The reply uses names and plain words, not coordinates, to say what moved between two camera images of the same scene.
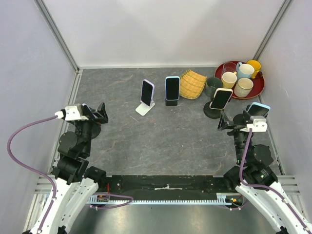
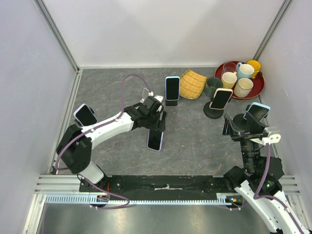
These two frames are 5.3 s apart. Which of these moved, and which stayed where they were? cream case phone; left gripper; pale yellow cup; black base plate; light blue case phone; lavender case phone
Moved: left gripper; lavender case phone
Stayed: cream case phone; light blue case phone; pale yellow cup; black base plate
